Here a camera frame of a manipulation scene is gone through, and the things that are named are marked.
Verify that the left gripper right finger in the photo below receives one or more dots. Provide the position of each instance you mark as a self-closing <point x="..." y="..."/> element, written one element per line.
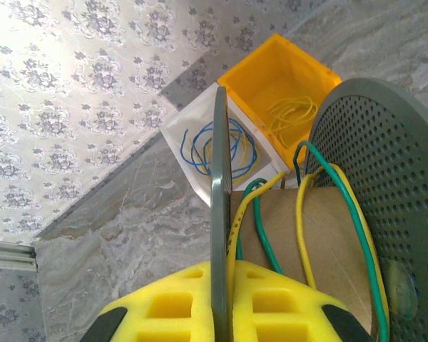
<point x="271" y="313"/>

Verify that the yellow plastic bin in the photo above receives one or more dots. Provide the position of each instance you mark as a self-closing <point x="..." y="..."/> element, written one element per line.
<point x="271" y="67"/>

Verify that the white plastic bin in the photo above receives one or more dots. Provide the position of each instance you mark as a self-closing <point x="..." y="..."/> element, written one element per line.
<point x="185" y="124"/>

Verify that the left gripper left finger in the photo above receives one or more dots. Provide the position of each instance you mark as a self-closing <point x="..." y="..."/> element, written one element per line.
<point x="164" y="313"/>

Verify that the aluminium frame post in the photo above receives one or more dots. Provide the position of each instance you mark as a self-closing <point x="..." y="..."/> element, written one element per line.
<point x="7" y="256"/>

